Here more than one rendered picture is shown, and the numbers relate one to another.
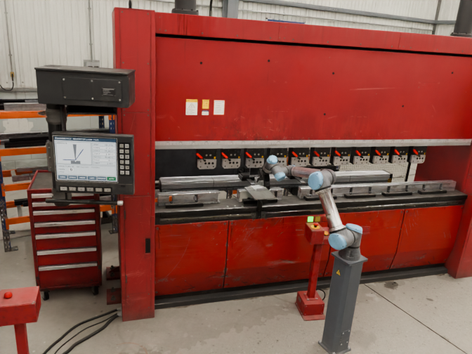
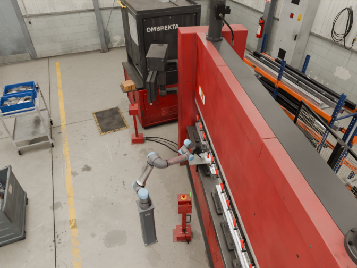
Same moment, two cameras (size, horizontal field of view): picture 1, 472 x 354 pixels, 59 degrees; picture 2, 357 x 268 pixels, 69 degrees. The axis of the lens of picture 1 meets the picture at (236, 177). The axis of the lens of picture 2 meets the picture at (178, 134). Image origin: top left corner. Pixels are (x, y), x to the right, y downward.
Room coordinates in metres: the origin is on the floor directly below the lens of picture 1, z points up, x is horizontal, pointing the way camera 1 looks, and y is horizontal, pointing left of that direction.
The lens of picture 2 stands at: (3.30, -2.56, 3.33)
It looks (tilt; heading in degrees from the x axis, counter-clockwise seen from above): 39 degrees down; 99
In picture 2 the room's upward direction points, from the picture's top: straight up
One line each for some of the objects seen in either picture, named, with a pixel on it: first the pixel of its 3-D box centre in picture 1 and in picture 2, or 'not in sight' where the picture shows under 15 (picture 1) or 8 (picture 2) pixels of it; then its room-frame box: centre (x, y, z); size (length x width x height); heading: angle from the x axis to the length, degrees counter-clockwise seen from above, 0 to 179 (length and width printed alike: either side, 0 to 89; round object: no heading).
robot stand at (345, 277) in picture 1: (341, 303); (147, 222); (2.61, -0.83, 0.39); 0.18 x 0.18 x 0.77; 31
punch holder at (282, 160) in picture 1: (276, 156); (214, 152); (3.36, -0.32, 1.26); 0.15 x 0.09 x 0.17; 108
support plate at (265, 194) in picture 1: (260, 192); (198, 159); (3.16, -0.20, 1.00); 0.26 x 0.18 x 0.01; 18
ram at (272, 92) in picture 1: (334, 99); (232, 149); (3.50, -0.78, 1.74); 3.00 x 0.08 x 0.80; 108
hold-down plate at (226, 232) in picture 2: (359, 195); (227, 235); (3.56, -1.13, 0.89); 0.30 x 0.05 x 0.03; 108
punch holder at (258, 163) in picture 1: (253, 156); (210, 141); (3.29, -0.13, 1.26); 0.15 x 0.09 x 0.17; 108
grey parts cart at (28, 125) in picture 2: not in sight; (28, 118); (-0.13, 0.86, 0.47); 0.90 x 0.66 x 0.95; 121
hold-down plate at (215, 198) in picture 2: (320, 197); (216, 202); (3.43, -0.75, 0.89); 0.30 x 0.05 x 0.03; 108
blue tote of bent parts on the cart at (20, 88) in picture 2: not in sight; (20, 91); (-0.26, 1.08, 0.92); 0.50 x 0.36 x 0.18; 31
